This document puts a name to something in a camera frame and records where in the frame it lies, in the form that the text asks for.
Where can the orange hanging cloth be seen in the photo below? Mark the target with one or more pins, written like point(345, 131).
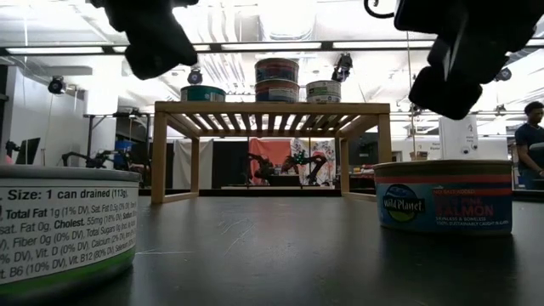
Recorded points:
point(272, 149)

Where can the teal label seafood can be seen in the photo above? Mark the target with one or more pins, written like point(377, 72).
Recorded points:
point(203, 94)

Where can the black table mat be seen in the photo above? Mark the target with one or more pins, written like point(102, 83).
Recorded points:
point(297, 263)

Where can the black computer monitor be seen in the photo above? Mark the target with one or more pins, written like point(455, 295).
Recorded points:
point(29, 151)

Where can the person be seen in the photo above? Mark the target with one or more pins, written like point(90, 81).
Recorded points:
point(529, 144)

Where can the wooden slatted shelf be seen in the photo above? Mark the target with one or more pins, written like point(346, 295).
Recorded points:
point(272, 107)

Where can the Wild Planet salmon can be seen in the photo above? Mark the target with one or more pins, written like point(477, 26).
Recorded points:
point(446, 204)

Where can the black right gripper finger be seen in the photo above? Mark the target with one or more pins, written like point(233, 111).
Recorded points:
point(446, 93)

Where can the black background robot arm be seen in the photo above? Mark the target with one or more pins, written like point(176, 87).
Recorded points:
point(262, 166)
point(87, 160)
point(309, 163)

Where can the Bumble Bee tuna can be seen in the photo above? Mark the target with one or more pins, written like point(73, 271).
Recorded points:
point(323, 98)
point(64, 229)
point(323, 88)

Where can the white cabinet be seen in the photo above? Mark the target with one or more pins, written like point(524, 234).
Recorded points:
point(457, 140)

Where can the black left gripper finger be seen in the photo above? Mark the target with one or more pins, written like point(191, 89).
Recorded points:
point(157, 49)

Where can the black ceiling spotlight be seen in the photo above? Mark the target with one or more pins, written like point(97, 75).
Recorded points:
point(56, 85)
point(194, 77)
point(342, 68)
point(503, 74)

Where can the floral hanging cloth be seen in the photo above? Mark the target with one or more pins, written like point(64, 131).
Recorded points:
point(323, 149)

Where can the blue red label seafood can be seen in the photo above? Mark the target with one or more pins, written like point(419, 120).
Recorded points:
point(276, 91)
point(276, 70)

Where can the white hanging cloth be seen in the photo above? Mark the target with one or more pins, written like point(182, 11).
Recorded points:
point(180, 163)

